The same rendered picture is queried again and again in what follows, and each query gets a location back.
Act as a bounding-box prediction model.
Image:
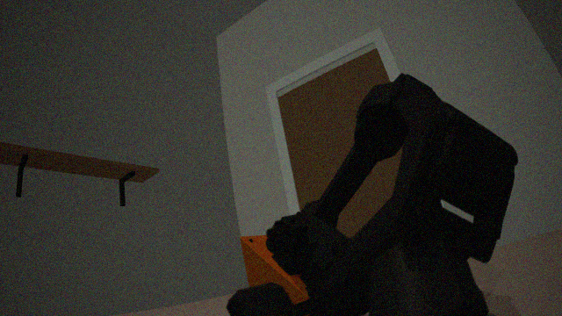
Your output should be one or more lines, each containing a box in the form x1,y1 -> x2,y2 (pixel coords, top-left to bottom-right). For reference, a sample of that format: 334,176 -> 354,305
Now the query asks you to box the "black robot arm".
266,73 -> 518,316

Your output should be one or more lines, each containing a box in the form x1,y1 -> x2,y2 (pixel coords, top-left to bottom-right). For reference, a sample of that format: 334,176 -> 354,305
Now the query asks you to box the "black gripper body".
226,233 -> 371,316

